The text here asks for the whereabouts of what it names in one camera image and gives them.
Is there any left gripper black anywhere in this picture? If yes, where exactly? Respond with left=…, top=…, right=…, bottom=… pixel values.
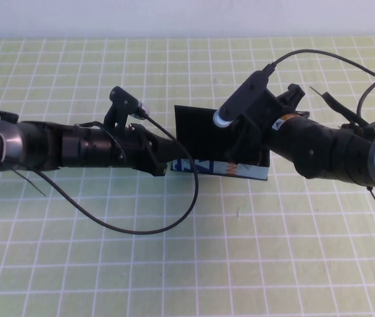
left=123, top=124, right=188, bottom=178

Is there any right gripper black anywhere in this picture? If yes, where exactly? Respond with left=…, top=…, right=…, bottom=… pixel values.
left=226, top=84, right=304, bottom=165

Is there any black printed glasses case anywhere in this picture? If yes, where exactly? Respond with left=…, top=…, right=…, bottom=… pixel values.
left=170, top=104, right=271, bottom=182

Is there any green checked tablecloth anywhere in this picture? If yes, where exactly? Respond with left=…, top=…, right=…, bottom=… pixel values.
left=0, top=36, right=375, bottom=317

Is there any right camera mount bracket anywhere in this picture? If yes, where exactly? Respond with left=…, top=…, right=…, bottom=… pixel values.
left=240, top=82, right=279, bottom=116

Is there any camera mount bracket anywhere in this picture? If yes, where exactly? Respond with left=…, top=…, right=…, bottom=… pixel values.
left=240, top=82, right=279, bottom=116
left=104, top=105, right=129, bottom=133

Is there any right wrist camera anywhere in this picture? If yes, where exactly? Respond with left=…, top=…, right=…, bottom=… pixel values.
left=213, top=70, right=272, bottom=129

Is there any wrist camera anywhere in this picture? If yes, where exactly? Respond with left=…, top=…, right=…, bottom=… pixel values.
left=213, top=70, right=272, bottom=129
left=109, top=85, right=152, bottom=122

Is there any left camera mount bracket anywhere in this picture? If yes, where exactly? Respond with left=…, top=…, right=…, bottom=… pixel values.
left=104, top=105, right=129, bottom=133

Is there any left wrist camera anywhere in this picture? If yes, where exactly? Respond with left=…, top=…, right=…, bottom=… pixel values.
left=109, top=85, right=152, bottom=122

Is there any left camera black cable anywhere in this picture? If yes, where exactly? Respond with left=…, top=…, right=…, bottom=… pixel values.
left=0, top=112, right=200, bottom=235

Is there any right arm cable loop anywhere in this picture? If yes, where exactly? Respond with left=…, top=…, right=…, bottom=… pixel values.
left=319, top=92, right=375, bottom=133

